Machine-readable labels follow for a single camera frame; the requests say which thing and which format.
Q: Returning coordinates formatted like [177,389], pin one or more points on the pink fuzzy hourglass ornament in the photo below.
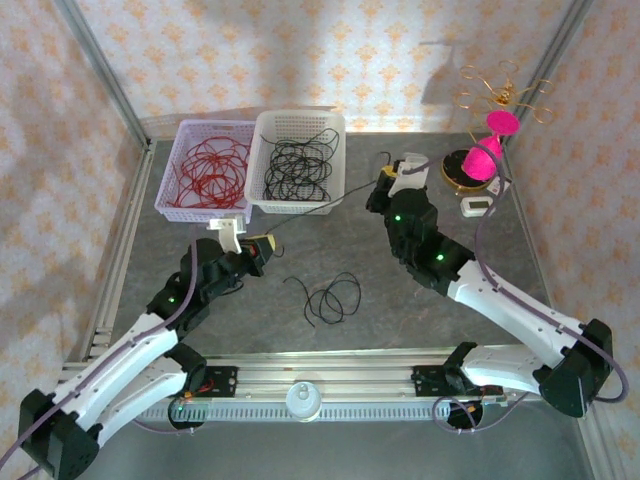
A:
[482,157]

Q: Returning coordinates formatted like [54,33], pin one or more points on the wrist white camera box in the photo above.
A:
[227,232]
[402,184]

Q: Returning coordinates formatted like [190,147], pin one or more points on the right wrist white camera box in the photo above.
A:
[402,184]

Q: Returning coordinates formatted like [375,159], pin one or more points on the lavender perforated plastic basket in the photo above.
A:
[167,207]

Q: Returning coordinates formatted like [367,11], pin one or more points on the aluminium frame post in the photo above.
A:
[100,65]
[560,55]

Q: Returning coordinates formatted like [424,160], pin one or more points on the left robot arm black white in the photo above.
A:
[115,360]

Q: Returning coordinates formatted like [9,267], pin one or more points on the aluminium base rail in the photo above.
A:
[325,372]

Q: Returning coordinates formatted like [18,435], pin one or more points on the white perforated plastic basket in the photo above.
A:
[295,207]

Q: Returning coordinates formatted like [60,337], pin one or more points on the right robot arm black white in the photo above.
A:
[515,310]

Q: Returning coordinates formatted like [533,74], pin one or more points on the small white digital timer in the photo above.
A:
[475,206]

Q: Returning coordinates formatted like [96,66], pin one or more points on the white round knob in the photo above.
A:
[302,400]

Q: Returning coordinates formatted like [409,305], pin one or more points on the aluminium floor rail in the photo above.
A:
[127,225]

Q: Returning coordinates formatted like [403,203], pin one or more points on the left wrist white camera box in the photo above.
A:
[227,232]

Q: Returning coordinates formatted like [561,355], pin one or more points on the small white printed tag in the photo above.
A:
[502,187]

